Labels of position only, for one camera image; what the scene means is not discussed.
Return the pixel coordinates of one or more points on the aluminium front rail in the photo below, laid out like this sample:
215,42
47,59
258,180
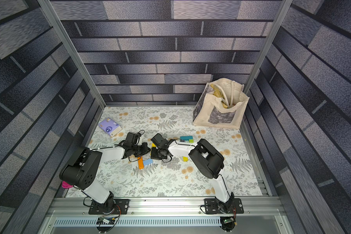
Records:
264,213

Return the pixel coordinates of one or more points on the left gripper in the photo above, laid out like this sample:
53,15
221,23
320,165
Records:
146,150

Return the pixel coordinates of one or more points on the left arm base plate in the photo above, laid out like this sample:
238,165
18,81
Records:
111,207

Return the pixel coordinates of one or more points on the teal block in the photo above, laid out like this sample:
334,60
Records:
186,137

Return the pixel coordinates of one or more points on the pink plastic lid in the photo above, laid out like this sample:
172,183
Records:
65,185

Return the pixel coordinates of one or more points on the orange block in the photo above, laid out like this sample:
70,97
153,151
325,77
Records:
140,163

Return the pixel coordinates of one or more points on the canvas tote bag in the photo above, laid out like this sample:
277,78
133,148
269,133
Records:
221,105

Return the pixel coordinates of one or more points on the light blue block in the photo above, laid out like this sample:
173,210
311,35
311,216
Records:
147,162

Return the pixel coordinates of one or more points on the left circuit board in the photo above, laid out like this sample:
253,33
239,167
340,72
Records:
106,221

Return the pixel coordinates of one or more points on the right circuit board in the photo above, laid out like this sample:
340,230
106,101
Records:
229,221

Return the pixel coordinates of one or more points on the purple card box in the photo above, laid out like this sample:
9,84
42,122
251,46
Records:
110,127

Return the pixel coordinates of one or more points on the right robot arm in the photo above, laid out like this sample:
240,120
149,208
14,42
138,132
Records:
206,158

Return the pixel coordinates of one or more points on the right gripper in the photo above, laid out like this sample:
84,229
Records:
158,149

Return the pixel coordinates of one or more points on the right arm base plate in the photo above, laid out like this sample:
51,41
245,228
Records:
213,206

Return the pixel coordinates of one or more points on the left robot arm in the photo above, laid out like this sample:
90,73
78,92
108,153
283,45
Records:
81,169

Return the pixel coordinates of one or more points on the circuit board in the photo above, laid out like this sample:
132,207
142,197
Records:
106,221
229,221

